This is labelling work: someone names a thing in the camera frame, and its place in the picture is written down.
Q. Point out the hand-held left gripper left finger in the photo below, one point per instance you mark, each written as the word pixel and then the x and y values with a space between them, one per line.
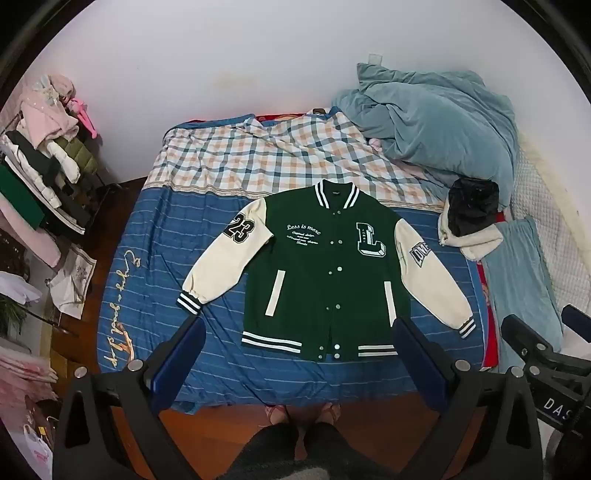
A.
pixel 180 357

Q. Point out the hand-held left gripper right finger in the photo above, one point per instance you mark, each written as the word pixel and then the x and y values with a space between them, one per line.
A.
pixel 420 360

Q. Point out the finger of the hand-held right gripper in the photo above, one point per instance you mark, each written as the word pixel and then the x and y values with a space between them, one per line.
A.
pixel 526 334
pixel 577 317

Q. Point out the green varsity jacket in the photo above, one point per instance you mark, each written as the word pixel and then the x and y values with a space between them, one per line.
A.
pixel 314 277

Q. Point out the pink clothes hanger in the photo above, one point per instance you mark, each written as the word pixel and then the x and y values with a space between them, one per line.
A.
pixel 87 120

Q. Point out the red cloth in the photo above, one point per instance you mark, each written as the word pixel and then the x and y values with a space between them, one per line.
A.
pixel 487 323

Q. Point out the teal folded blanket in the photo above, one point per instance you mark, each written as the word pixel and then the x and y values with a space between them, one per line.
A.
pixel 517 277

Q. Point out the white textured blanket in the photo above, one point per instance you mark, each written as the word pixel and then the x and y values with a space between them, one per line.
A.
pixel 549 221

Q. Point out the cream hoodie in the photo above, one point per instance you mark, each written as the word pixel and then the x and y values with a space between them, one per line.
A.
pixel 480 244

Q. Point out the blue striped bed sheet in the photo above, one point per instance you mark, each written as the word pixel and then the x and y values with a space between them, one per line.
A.
pixel 152 258

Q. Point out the white printed cloth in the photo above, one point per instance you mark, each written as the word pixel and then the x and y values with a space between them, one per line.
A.
pixel 74 281

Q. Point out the black garment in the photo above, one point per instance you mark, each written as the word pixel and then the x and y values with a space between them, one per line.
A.
pixel 473 207

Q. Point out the pale pink garment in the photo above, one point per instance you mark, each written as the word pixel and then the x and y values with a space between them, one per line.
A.
pixel 27 235

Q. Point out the small pink cloth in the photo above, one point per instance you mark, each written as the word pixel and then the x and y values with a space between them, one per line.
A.
pixel 376 144

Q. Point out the olive puffer jacket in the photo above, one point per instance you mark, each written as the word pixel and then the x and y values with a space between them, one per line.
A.
pixel 78 154

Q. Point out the dark green garment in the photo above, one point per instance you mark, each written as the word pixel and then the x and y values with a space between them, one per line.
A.
pixel 18 196

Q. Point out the teal duvet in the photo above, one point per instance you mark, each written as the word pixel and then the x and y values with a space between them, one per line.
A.
pixel 438 120

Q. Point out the white puffer jacket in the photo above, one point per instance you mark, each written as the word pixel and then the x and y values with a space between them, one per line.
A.
pixel 60 159

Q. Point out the pink hoodie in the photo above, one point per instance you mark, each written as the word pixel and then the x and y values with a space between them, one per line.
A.
pixel 44 108

